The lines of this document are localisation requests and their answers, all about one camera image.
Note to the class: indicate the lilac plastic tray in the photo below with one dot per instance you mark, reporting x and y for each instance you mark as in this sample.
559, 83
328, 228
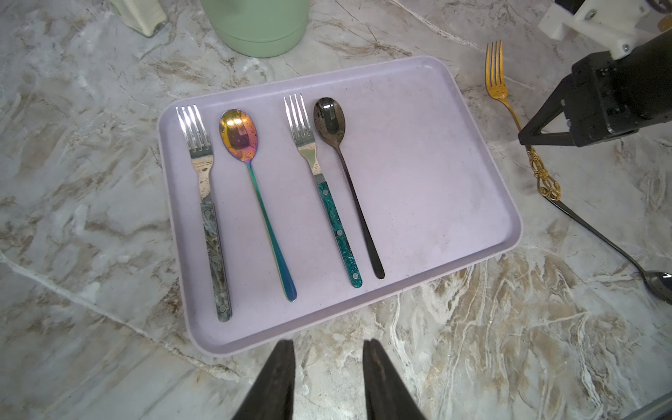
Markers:
428, 186

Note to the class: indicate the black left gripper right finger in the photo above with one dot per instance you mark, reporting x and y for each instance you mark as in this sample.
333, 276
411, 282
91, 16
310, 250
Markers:
385, 393

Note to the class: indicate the green handle silver fork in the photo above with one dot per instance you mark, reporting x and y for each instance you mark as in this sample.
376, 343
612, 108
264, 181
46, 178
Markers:
304, 139

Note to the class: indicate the white spice bottle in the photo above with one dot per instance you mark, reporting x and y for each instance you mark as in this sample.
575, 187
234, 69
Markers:
146, 17

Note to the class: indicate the grey marbled handle fork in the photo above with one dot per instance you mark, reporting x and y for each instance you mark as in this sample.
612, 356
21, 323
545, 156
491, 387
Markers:
203, 159

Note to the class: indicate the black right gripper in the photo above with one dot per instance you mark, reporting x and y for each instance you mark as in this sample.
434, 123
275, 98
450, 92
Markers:
609, 98

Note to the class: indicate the gold ornate fork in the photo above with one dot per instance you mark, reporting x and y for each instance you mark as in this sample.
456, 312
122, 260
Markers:
497, 89

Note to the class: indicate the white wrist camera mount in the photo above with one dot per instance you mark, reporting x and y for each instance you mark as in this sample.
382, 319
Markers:
619, 26

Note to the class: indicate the long black spoon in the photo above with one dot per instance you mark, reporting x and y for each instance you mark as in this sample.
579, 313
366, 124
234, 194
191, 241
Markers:
657, 282

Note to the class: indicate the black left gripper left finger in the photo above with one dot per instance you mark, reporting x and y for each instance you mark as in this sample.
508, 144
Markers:
272, 394

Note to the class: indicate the green plastic jug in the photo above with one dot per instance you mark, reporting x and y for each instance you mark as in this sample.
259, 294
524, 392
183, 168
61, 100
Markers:
258, 29

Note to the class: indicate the dark metal spoon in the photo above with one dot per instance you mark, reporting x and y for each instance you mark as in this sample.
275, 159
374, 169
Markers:
330, 122

